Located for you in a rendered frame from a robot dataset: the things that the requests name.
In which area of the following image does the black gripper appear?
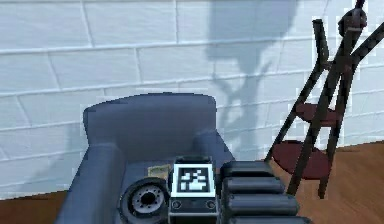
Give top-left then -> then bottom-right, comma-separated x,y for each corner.
119,177 -> 172,224

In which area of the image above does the blue armchair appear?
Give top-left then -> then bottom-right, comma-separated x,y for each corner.
54,93 -> 236,224

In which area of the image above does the small tan flat object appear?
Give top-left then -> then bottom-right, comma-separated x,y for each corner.
147,164 -> 173,180

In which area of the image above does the dark tripod shelf stand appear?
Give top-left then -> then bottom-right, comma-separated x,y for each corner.
265,0 -> 384,200

